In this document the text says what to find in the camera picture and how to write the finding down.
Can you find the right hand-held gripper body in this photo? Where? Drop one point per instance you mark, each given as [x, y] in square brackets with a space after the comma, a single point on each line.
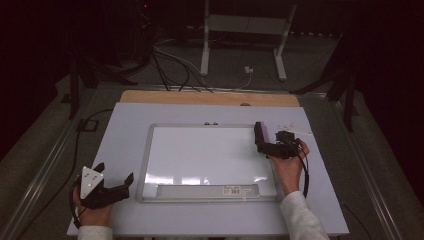
[285, 148]

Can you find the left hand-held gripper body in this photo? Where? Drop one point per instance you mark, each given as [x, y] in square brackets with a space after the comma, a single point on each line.
[100, 195]

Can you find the black and purple whiteboard eraser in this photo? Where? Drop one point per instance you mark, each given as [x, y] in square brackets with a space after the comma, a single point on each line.
[265, 130]

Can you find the silver framed whiteboard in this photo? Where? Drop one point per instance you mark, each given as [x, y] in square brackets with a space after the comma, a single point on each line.
[200, 156]

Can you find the person's left hand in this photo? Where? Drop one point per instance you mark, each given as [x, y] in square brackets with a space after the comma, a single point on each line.
[95, 216]

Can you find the person's right hand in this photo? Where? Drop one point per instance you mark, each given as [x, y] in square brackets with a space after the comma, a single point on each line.
[288, 173]

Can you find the black square floor plate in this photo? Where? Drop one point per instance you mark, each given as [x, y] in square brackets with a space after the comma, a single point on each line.
[87, 125]

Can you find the large white board mat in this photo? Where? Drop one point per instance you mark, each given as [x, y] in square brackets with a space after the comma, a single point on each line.
[126, 133]

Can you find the barcode sticker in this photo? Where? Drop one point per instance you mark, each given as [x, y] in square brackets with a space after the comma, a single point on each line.
[232, 191]

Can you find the small dark whiteboard hooks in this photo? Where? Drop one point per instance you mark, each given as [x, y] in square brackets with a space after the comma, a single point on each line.
[211, 123]

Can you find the black stand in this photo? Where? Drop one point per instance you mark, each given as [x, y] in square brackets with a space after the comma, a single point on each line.
[74, 86]
[349, 106]

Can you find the white plug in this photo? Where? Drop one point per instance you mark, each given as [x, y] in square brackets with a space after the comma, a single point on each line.
[248, 70]

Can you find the wooden table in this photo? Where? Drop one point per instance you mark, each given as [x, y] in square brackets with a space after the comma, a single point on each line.
[200, 98]

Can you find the dark power strip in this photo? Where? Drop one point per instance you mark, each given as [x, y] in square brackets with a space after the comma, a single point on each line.
[313, 34]

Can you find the dark equipment rack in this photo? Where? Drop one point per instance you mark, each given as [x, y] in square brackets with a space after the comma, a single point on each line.
[145, 30]

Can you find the metal floor rail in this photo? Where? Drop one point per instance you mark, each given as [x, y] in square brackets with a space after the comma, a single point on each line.
[43, 170]
[366, 180]

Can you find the white metal stand frame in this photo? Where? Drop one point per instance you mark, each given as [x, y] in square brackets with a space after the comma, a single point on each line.
[246, 24]

